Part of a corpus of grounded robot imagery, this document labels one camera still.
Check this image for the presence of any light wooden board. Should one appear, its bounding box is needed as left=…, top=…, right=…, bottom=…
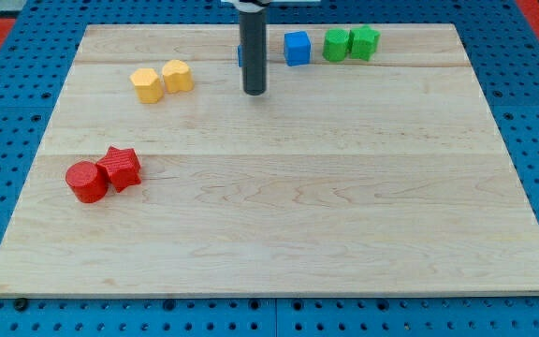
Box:
left=0, top=23, right=539, bottom=299

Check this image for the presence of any blue block behind rod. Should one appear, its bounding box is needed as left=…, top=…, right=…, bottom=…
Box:
left=237, top=45, right=242, bottom=67

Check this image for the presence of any blue cube block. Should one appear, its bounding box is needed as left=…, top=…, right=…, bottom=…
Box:
left=284, top=31, right=312, bottom=66

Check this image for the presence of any yellow heart block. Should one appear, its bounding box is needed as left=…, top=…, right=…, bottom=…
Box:
left=162, top=59, right=194, bottom=94

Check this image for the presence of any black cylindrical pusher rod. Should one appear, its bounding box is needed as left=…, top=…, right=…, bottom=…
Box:
left=234, top=1, right=269, bottom=95

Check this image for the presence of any green cylinder block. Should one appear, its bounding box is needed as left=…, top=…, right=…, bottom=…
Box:
left=322, top=28, right=350, bottom=62

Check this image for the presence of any yellow hexagon block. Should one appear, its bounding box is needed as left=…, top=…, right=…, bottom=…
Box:
left=129, top=68, right=164, bottom=104

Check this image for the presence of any red star block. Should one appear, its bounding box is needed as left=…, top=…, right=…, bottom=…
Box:
left=95, top=146, right=141, bottom=193

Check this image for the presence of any green star block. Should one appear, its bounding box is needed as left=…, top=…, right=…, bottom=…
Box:
left=349, top=25, right=381, bottom=61

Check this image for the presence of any red cylinder block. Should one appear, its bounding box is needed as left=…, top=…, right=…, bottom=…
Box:
left=66, top=161, right=108, bottom=203

